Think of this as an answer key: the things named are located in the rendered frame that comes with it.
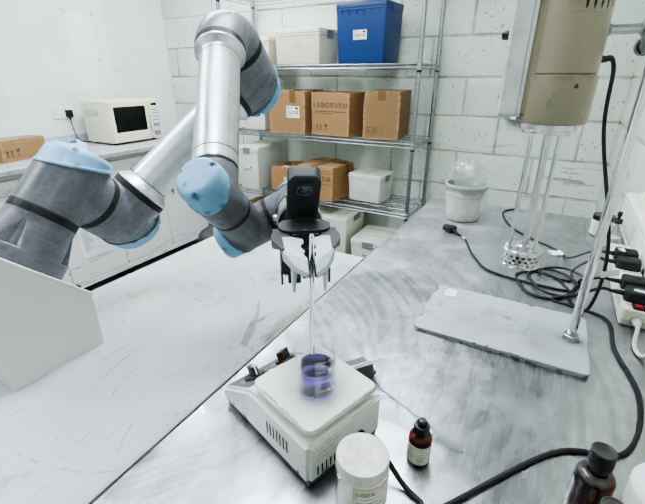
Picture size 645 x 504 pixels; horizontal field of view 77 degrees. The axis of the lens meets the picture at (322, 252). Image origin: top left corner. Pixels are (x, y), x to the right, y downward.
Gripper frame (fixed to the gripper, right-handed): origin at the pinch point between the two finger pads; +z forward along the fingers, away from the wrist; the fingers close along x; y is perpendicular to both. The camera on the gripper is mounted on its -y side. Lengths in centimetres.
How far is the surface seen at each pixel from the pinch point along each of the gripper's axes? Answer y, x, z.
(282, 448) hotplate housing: 23.0, 4.4, 5.2
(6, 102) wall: -1, 172, -257
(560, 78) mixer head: -19.6, -37.8, -16.9
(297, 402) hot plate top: 17.2, 2.2, 3.6
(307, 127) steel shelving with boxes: 15, -21, -242
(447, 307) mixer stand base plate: 25.2, -31.4, -27.6
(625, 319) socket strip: 25, -64, -18
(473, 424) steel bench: 25.9, -23.0, 2.0
